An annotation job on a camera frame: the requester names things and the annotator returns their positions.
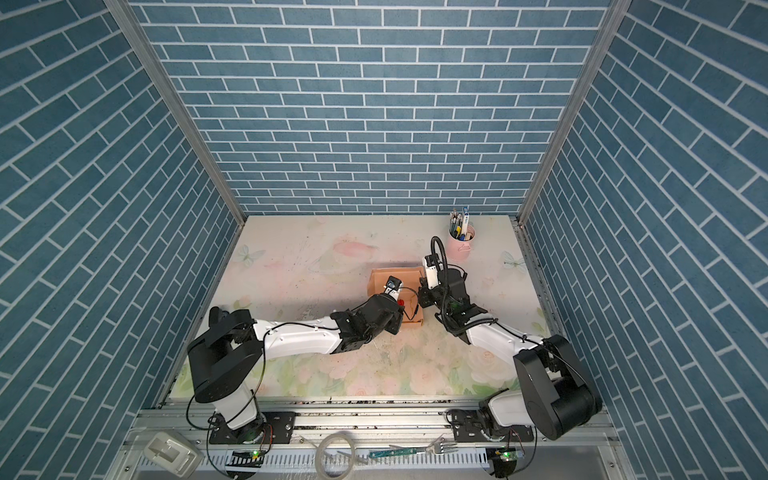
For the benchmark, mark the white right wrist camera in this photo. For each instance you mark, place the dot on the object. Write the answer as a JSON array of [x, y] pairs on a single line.
[[431, 270]]

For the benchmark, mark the green handled fork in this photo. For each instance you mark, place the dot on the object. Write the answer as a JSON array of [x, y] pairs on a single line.
[[439, 446]]

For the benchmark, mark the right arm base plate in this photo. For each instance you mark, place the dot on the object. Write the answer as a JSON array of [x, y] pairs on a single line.
[[473, 426]]

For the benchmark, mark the aluminium front rail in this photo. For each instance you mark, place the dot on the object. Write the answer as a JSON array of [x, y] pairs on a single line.
[[369, 422]]

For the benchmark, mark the pink metal pen cup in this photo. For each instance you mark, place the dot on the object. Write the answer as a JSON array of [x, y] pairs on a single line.
[[458, 250]]

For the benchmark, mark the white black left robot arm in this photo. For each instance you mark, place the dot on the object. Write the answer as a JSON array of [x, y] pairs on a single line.
[[222, 357]]

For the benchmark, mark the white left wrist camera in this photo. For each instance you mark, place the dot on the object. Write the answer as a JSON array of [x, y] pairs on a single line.
[[393, 287]]

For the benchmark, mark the aluminium left corner post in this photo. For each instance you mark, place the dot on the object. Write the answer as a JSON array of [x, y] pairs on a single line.
[[129, 25]]

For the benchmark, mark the white plastic holder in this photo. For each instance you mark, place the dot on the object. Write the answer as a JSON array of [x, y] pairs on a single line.
[[173, 453]]

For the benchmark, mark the aluminium corner post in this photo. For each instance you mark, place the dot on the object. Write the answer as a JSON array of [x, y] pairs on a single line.
[[596, 55], [129, 25]]

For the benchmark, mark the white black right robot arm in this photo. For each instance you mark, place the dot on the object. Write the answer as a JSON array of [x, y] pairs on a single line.
[[555, 393]]

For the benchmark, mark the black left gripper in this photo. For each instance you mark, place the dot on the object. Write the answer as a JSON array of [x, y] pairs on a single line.
[[397, 315]]

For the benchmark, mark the aluminium right corner post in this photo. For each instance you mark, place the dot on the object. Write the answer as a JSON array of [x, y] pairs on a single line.
[[596, 55]]

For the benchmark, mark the white labelled marker pen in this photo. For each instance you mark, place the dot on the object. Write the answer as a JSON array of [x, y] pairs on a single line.
[[464, 224]]

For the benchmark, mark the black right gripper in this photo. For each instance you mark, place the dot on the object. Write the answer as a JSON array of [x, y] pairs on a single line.
[[424, 290]]

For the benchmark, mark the peach cardboard paper box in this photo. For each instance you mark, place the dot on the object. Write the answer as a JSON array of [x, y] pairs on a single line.
[[408, 297]]

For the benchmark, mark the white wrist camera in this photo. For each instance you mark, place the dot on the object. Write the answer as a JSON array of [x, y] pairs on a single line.
[[431, 270], [393, 287]]

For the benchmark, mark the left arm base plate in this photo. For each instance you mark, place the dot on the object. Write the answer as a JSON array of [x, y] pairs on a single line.
[[268, 428]]

